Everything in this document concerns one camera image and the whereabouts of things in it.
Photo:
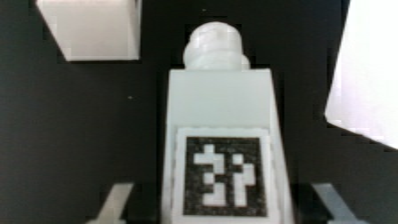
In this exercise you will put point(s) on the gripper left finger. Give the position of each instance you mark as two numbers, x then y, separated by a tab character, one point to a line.
111	212

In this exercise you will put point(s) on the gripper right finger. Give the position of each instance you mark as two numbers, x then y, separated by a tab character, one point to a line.
344	216

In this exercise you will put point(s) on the white table leg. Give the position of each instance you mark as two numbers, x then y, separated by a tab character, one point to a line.
95	26
227	183

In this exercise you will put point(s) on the white sheet with tags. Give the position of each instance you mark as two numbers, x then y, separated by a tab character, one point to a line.
362	108

